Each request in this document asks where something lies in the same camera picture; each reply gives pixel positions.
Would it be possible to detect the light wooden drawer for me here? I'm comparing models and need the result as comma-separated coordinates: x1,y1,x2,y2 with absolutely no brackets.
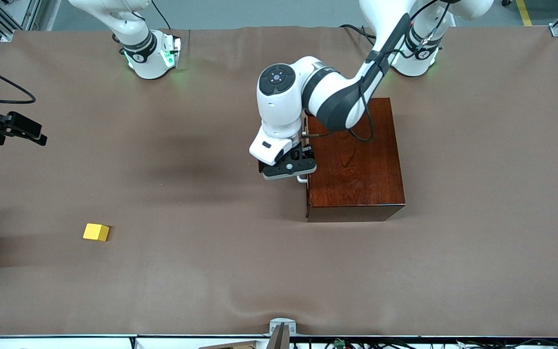
296,116,311,220

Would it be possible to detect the yellow block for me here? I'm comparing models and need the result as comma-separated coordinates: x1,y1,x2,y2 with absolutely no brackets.
83,223,110,242

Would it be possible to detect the dark red wooden cabinet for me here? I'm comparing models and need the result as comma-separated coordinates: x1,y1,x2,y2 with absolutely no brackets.
305,97,406,223

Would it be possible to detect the brown table cloth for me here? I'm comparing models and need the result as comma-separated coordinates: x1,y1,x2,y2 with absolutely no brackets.
0,25,558,338

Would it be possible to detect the brown cardboard piece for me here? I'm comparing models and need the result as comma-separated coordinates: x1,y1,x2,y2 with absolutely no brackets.
198,340,260,349

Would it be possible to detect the black base cable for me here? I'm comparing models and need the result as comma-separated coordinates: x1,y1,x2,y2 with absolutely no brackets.
151,0,171,30
340,23,375,47

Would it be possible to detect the grey metal bracket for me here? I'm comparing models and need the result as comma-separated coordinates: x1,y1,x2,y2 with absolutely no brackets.
268,317,297,337

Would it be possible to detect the aluminium camera post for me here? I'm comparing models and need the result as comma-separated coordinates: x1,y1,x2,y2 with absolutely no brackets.
265,323,291,349

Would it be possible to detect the black cable bundle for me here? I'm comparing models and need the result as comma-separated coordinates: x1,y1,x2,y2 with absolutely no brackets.
291,337,558,349

